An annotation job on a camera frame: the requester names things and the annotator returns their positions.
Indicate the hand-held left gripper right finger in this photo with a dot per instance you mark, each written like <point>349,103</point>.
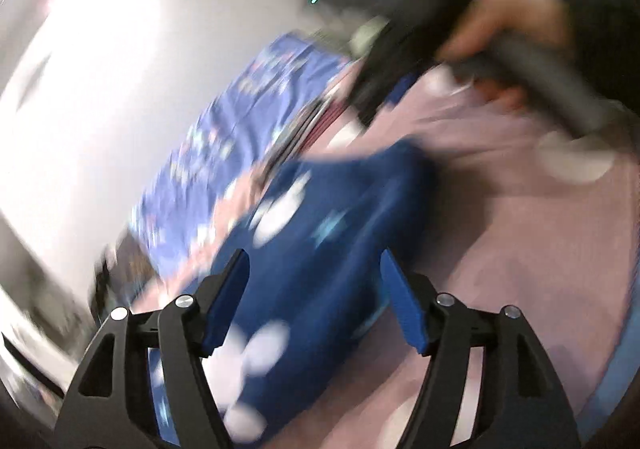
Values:
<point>405,304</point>

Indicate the navy star print fleece pajama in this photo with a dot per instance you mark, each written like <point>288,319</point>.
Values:
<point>325,254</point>

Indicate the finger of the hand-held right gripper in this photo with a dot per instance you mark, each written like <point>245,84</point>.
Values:
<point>375,89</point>

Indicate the purple tree print sheet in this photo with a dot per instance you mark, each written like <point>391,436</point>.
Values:
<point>225,129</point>

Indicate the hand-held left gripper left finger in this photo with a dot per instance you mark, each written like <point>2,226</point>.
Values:
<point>225,304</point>

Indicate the red striped folded garment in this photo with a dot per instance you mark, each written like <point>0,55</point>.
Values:
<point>320,129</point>

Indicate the pink polka dot blanket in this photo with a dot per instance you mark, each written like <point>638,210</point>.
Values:
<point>500,254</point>

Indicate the person's right hand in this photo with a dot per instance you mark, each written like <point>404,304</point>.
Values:
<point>500,14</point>

